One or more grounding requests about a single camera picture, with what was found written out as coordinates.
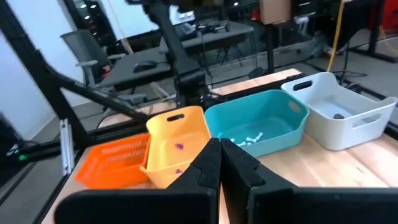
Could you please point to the red tool cabinet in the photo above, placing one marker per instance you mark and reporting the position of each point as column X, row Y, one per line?
column 391, row 14

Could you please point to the black tripod stand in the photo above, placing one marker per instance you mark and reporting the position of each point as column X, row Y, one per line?
column 346, row 59

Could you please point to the grey office chair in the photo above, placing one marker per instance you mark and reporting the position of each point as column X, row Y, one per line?
column 81, row 46

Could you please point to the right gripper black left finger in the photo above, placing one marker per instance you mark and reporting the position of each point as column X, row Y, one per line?
column 186, row 205

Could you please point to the teal plastic bin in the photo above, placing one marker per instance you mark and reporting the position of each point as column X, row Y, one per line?
column 280, row 146

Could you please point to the cardboard box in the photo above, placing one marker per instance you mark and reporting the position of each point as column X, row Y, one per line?
column 275, row 12

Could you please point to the purple plastic spider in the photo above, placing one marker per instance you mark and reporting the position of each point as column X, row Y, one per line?
column 179, row 146
column 179, row 171

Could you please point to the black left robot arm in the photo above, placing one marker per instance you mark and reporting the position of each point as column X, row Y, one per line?
column 186, row 71

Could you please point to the black keyboard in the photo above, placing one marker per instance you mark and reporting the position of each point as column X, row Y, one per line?
column 185, row 31

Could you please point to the white plastic bin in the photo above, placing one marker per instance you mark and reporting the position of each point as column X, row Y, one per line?
column 335, row 137

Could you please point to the black computer mouse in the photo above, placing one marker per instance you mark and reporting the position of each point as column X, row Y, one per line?
column 145, row 66

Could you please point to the grey office desk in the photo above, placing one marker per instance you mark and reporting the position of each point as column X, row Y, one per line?
column 217, row 34

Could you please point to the white plastic bone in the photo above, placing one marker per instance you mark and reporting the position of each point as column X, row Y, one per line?
column 242, row 144
column 232, row 140
column 253, row 137

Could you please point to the silver aluminium bar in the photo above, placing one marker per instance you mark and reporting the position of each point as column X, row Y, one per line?
column 66, row 146

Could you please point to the black aluminium rig frame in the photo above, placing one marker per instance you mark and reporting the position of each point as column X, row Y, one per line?
column 40, row 71

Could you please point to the orange slotted plastic basket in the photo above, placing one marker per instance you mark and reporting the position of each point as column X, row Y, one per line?
column 109, row 168

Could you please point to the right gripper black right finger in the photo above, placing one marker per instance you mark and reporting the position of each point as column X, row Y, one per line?
column 280, row 208

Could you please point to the yellow plastic bin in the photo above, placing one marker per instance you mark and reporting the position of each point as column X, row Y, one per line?
column 192, row 124

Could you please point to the brown plastic bug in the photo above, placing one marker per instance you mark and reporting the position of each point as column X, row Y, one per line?
column 339, row 116

